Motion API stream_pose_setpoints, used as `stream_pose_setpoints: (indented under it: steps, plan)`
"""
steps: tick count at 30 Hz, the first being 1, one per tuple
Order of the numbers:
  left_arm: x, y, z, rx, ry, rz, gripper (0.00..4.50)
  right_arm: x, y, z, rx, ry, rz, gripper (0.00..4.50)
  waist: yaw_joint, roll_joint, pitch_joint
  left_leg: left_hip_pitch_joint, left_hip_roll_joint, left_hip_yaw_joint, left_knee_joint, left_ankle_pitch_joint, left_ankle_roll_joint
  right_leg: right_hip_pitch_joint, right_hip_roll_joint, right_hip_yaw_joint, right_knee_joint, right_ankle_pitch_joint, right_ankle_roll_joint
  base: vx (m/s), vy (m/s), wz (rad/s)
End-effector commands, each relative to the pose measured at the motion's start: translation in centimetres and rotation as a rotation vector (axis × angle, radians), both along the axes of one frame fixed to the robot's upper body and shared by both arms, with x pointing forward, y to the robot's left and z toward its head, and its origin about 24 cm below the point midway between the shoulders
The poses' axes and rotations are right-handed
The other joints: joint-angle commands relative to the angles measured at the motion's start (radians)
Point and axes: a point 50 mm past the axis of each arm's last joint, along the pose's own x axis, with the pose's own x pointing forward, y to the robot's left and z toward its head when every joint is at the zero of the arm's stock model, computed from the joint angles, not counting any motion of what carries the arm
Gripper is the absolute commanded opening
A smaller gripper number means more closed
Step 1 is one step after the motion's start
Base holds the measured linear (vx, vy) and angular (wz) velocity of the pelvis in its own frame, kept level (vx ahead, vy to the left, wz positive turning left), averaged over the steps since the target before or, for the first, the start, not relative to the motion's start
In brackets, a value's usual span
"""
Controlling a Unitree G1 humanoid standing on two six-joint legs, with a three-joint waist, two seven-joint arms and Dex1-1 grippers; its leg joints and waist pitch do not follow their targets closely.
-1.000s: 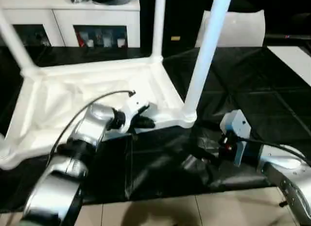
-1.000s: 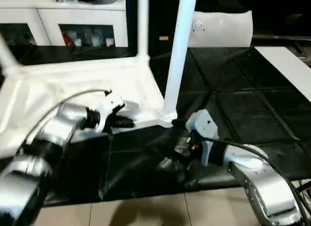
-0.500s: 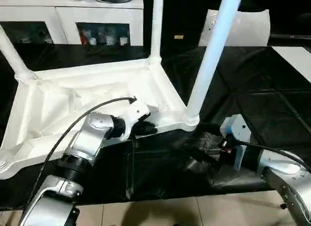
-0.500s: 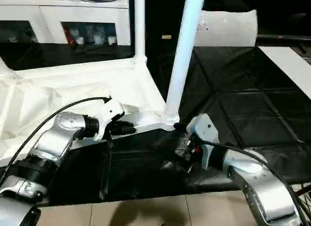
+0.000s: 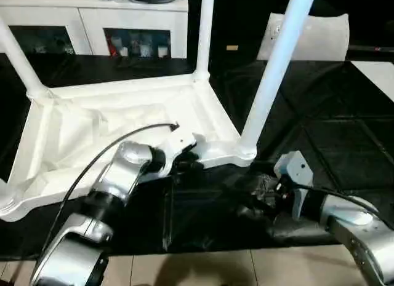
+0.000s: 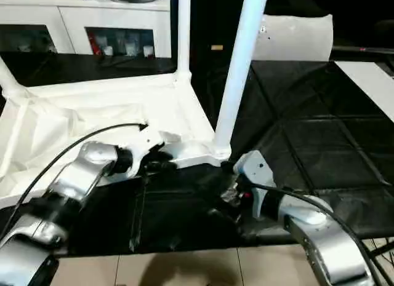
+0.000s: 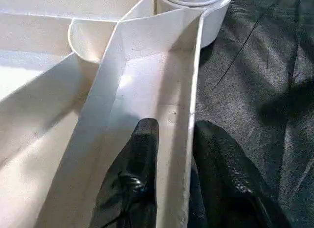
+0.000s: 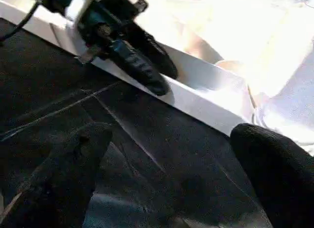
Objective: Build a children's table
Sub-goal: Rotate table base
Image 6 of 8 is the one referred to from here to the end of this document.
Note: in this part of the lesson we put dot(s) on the black cabinet with gold label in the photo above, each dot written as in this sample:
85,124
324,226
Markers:
209,21

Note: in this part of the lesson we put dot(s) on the white plastic table top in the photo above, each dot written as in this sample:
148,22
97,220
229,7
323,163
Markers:
92,98

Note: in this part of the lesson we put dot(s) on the black work mat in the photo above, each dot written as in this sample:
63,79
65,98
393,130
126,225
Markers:
323,129

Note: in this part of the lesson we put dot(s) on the black horizontal bar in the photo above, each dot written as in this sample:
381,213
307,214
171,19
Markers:
354,49

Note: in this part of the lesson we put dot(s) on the white flat board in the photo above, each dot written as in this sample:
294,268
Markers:
366,80

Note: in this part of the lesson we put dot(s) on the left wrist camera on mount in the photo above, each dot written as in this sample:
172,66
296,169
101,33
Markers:
144,144

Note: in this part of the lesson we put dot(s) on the white cabinet with glass doors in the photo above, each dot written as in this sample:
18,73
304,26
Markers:
70,18

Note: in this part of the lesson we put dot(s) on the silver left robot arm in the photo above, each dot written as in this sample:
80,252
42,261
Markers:
83,172

